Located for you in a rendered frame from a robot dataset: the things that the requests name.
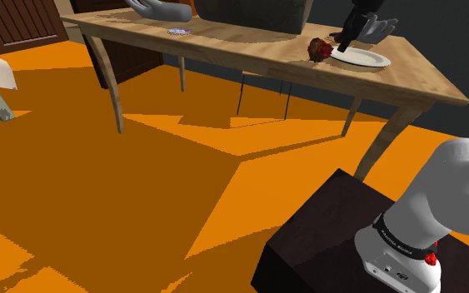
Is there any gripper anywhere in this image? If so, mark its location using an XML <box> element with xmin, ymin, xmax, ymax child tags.
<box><xmin>337</xmin><ymin>0</ymin><xmax>387</xmax><ymax>54</ymax></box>

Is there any white plate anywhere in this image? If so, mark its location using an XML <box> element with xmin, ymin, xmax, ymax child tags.
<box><xmin>329</xmin><ymin>45</ymin><xmax>392</xmax><ymax>69</ymax></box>

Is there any red strawberry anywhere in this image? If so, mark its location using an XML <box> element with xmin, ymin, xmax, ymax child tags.
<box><xmin>307</xmin><ymin>37</ymin><xmax>335</xmax><ymax>63</ymax></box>

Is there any chair with thin black legs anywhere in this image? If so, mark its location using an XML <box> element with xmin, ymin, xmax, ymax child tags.
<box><xmin>236</xmin><ymin>71</ymin><xmax>294</xmax><ymax>122</ymax></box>

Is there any large dark grey box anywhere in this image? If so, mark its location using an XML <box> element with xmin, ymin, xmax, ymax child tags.
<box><xmin>193</xmin><ymin>0</ymin><xmax>314</xmax><ymax>36</ymax></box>

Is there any light wooden table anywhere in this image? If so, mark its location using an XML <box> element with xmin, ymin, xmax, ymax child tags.
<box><xmin>60</xmin><ymin>6</ymin><xmax>469</xmax><ymax>182</ymax></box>

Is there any dark robot stand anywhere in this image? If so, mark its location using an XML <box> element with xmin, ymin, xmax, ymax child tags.
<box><xmin>251</xmin><ymin>168</ymin><xmax>469</xmax><ymax>293</ymax></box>

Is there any dark brown cabinet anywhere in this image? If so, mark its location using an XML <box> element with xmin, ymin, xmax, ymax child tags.
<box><xmin>69</xmin><ymin>0</ymin><xmax>165</xmax><ymax>90</ymax></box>

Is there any brown panelled door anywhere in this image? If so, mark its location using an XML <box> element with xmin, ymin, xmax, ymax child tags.
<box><xmin>0</xmin><ymin>0</ymin><xmax>70</xmax><ymax>56</ymax></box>

